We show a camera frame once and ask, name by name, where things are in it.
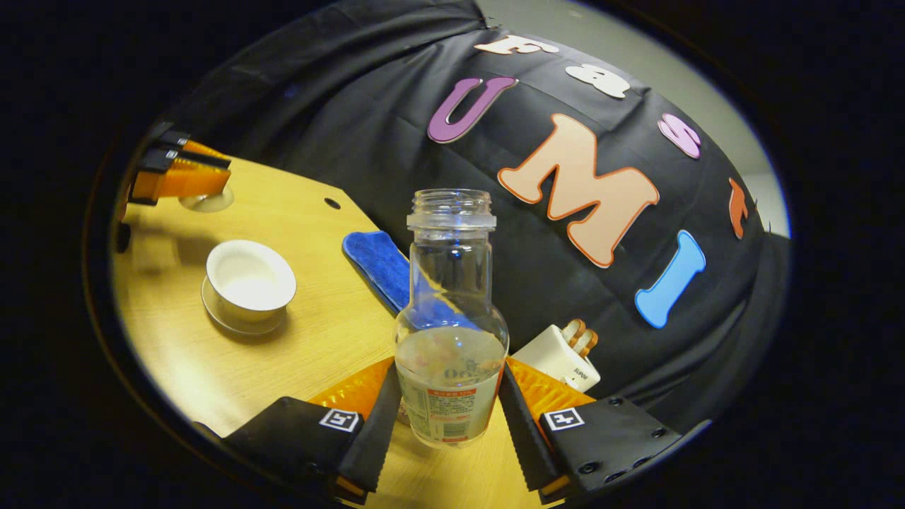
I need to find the cream ceramic saucer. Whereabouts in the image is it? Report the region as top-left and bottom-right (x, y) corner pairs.
(201, 276), (291, 337)

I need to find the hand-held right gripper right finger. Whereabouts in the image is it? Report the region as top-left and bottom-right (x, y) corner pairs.
(497, 356), (683, 504)

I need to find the clear glass water bottle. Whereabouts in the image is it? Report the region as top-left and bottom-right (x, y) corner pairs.
(394, 189), (510, 447)

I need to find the black backdrop cloth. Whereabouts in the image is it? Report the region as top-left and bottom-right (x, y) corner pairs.
(163, 0), (791, 432)

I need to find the white toaster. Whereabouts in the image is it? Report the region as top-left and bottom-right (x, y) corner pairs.
(509, 324), (602, 393)

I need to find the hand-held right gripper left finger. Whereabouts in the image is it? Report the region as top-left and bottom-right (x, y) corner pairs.
(194, 356), (404, 504)

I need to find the blue folded towel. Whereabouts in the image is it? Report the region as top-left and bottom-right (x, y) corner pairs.
(342, 230), (425, 317)

